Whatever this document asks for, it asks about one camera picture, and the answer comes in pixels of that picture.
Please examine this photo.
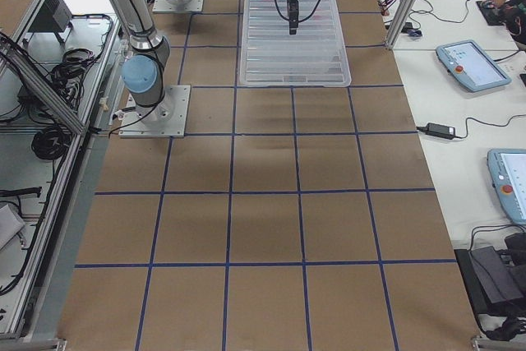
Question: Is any aluminium side rail frame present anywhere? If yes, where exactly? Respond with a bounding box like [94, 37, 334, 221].
[1, 0, 120, 340]

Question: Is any clear plastic box lid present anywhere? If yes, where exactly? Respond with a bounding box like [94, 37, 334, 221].
[238, 0, 351, 87]

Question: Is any upper teach pendant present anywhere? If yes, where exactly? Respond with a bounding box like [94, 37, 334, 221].
[436, 39, 511, 92]

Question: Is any black laptop bag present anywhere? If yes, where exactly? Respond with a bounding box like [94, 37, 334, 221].
[454, 247, 525, 317]

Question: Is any teach pendant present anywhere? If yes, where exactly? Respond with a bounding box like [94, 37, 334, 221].
[436, 39, 511, 92]
[487, 149, 525, 225]

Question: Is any person at desk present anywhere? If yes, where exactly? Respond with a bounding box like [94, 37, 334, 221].
[490, 0, 525, 49]

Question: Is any black power adapter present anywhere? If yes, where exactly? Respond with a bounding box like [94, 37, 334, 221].
[426, 122, 456, 140]

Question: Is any grey electronics box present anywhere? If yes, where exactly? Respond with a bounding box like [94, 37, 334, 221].
[28, 0, 72, 44]

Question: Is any coiled black cable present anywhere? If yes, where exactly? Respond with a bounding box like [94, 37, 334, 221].
[31, 124, 69, 162]

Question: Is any lower teach pendant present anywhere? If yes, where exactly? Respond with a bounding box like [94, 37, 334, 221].
[487, 149, 525, 225]

